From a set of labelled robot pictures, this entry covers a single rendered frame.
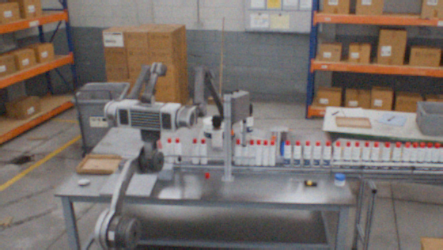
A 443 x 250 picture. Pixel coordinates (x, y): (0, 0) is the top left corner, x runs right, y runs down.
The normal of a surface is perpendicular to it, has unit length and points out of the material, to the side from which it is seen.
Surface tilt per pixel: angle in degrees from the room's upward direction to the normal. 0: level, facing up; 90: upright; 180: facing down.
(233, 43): 90
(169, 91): 90
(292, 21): 90
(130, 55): 90
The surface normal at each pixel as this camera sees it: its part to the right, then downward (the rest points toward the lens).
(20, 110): -0.22, 0.36
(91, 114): 0.05, 0.41
